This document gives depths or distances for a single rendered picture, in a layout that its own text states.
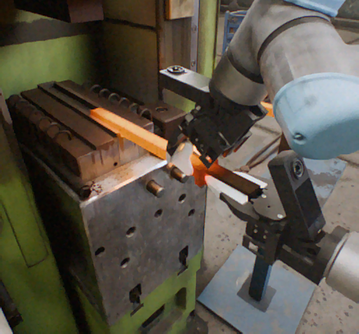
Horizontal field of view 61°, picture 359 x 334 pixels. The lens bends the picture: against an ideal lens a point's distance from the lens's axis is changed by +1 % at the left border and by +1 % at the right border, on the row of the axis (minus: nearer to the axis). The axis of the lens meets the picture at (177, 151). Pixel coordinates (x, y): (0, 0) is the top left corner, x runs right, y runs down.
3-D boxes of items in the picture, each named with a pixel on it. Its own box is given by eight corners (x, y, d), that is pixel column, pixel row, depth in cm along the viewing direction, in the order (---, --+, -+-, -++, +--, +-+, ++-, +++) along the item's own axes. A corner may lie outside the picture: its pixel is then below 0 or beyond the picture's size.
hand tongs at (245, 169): (299, 120, 135) (299, 117, 135) (308, 122, 133) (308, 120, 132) (222, 181, 98) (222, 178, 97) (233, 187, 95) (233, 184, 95)
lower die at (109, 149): (154, 149, 76) (153, 119, 71) (82, 183, 64) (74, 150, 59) (73, 101, 101) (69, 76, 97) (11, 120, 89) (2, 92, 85)
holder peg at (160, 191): (166, 195, 70) (165, 186, 68) (157, 200, 68) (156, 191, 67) (154, 187, 72) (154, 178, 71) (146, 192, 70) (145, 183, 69)
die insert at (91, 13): (104, 19, 64) (99, -13, 60) (71, 24, 59) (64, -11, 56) (43, 5, 82) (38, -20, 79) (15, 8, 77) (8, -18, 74)
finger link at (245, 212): (213, 204, 45) (266, 234, 40) (214, 196, 44) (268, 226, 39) (231, 189, 48) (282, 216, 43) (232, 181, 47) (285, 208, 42)
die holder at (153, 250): (202, 249, 104) (210, 138, 80) (109, 328, 82) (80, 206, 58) (112, 178, 138) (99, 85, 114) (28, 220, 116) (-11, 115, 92)
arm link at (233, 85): (214, 47, 35) (254, 36, 40) (198, 75, 39) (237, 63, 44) (256, 92, 33) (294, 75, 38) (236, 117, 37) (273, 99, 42)
